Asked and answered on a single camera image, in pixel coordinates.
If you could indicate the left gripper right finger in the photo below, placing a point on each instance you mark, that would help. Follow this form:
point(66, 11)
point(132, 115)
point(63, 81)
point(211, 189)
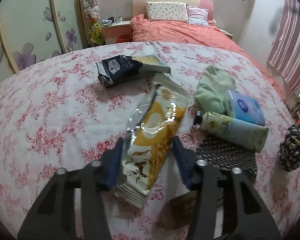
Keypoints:
point(245, 215)

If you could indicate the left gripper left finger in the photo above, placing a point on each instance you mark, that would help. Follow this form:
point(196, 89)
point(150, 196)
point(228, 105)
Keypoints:
point(52, 216)

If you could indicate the floral hand cream tube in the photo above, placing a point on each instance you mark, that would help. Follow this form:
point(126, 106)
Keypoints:
point(242, 133)

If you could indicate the blue tissue pack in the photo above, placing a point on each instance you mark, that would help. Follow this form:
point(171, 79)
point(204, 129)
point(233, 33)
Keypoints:
point(243, 107)

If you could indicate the yellow white snack wrapper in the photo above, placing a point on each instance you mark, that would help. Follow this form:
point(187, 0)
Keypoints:
point(150, 130)

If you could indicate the dark blue snack bag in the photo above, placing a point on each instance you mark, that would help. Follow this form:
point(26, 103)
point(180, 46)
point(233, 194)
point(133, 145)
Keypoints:
point(122, 68)

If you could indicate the black mesh mat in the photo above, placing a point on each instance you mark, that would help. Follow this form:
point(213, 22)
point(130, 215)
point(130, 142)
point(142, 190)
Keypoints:
point(226, 155)

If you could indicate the black yellow knitted ball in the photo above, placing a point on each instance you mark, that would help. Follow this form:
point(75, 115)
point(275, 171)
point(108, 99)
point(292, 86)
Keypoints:
point(289, 153)

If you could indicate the floral white bedsheet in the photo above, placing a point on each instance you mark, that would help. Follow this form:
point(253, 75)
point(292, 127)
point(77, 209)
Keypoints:
point(56, 114)

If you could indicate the green towel sock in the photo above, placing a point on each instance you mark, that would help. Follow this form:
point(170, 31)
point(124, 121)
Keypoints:
point(211, 89)

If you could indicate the pink striped curtain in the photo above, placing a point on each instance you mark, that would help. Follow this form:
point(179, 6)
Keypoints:
point(284, 55)

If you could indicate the left pink nightstand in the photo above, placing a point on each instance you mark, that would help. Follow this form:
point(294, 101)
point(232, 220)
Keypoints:
point(118, 32)

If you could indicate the flower pattern wardrobe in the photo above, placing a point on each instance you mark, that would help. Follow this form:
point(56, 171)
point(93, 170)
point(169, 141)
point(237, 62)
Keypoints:
point(32, 31)

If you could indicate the coral red duvet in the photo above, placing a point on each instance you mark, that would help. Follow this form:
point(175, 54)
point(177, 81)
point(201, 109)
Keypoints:
point(144, 30)

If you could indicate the white mug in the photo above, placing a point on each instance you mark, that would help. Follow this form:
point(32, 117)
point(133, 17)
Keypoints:
point(119, 19)

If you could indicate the striped pink pillow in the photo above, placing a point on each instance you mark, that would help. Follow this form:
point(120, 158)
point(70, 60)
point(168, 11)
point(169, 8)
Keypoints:
point(197, 16)

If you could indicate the hanging plush toys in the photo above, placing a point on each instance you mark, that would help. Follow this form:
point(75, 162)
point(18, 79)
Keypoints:
point(92, 15)

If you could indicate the floral white pillow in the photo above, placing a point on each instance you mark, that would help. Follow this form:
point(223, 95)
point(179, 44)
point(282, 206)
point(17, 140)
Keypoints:
point(167, 11)

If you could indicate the white wire rack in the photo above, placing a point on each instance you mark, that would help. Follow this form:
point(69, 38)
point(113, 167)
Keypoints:
point(293, 104)

